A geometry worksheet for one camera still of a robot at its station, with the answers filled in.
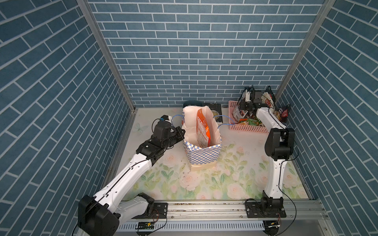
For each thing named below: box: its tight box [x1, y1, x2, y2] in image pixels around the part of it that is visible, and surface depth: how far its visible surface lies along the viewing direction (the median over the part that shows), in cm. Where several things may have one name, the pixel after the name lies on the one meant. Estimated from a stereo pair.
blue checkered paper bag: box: [181, 105, 222, 172], surface depth 79 cm
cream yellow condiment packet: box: [260, 91, 276, 112], surface depth 101 cm
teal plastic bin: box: [182, 100, 204, 109], surface depth 122 cm
